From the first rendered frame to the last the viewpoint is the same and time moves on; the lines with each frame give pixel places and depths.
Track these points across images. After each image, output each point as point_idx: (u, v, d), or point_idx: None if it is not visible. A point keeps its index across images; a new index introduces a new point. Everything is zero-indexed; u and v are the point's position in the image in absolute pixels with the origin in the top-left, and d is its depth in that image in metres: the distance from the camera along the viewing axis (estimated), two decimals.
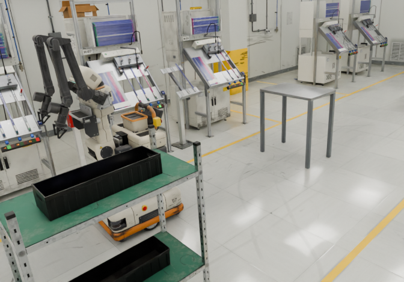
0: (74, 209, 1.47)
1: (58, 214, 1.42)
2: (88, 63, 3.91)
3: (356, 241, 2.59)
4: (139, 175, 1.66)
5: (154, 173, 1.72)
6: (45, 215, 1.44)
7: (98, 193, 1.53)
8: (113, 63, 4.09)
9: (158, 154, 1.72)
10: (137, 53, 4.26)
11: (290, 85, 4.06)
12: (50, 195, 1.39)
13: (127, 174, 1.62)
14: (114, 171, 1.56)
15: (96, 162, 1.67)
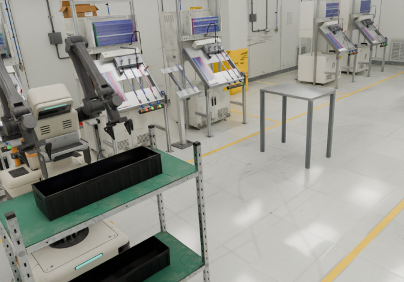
0: (74, 209, 1.47)
1: (58, 214, 1.42)
2: None
3: (356, 241, 2.59)
4: (139, 175, 1.66)
5: (154, 173, 1.72)
6: (45, 215, 1.44)
7: (98, 193, 1.53)
8: (113, 63, 4.09)
9: (158, 154, 1.72)
10: (137, 53, 4.26)
11: (290, 85, 4.06)
12: (50, 195, 1.39)
13: (127, 174, 1.62)
14: (114, 171, 1.56)
15: (96, 162, 1.67)
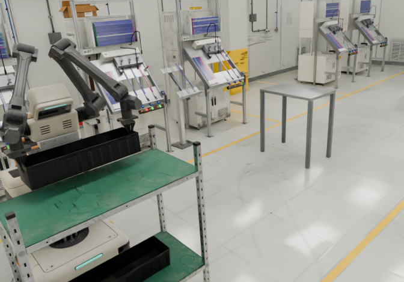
0: (55, 181, 1.58)
1: (39, 184, 1.53)
2: None
3: (356, 241, 2.59)
4: (118, 152, 1.77)
5: (132, 151, 1.83)
6: (28, 186, 1.55)
7: (77, 166, 1.64)
8: (113, 63, 4.09)
9: (136, 132, 1.83)
10: (137, 53, 4.26)
11: (290, 85, 4.06)
12: (31, 166, 1.50)
13: (106, 151, 1.73)
14: (93, 147, 1.68)
15: (77, 141, 1.79)
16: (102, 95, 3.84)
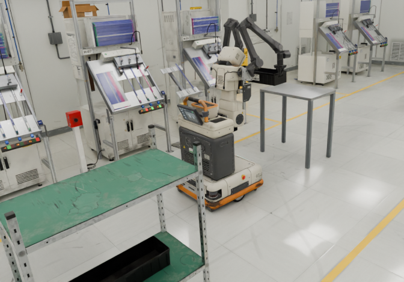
0: None
1: None
2: (88, 63, 3.91)
3: (356, 241, 2.59)
4: None
5: None
6: (282, 82, 3.23)
7: None
8: (113, 63, 4.09)
9: (243, 65, 3.64)
10: (137, 53, 4.26)
11: (290, 85, 4.06)
12: (284, 70, 3.23)
13: (256, 71, 3.52)
14: (261, 67, 3.45)
15: None
16: (102, 95, 3.84)
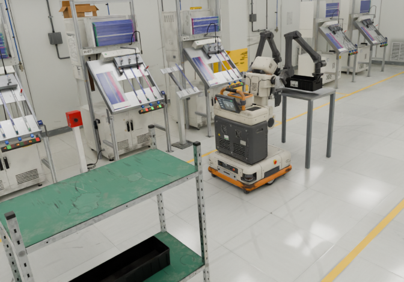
0: None
1: None
2: (88, 63, 3.91)
3: (356, 241, 2.59)
4: None
5: None
6: (319, 88, 3.64)
7: None
8: (113, 63, 4.09)
9: (280, 73, 4.05)
10: (137, 53, 4.26)
11: None
12: (320, 77, 3.64)
13: (293, 78, 3.93)
14: (297, 74, 3.86)
15: (289, 78, 3.77)
16: (102, 95, 3.84)
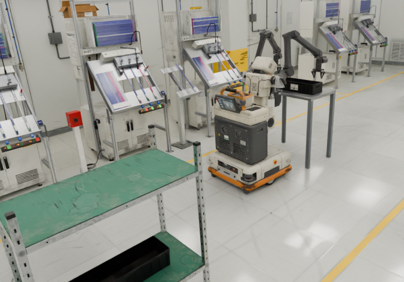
0: None
1: None
2: (88, 63, 3.91)
3: (356, 241, 2.59)
4: None
5: None
6: (319, 92, 3.65)
7: None
8: (113, 63, 4.09)
9: None
10: (137, 53, 4.26)
11: None
12: (320, 82, 3.66)
13: (293, 82, 3.94)
14: (298, 79, 3.88)
15: (289, 81, 3.78)
16: (102, 95, 3.84)
